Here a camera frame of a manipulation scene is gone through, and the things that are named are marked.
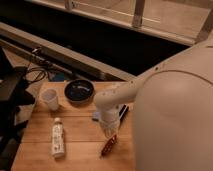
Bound dark ceramic bowl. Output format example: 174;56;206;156
64;79;94;102

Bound black cables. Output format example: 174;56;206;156
23;46;64;84

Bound metal window rail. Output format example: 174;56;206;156
0;22;187;80

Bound black equipment at left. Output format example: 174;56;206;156
0;47;35;171

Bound white labelled bottle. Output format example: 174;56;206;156
51;117;65;158

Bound black white striped block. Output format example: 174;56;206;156
119;105;129;122

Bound clear plastic cup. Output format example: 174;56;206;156
41;89;59;111

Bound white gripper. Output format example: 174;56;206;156
99;108;120;139

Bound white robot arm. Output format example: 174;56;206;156
94;38;213;171

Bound red pepper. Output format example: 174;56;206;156
101;135;117;156

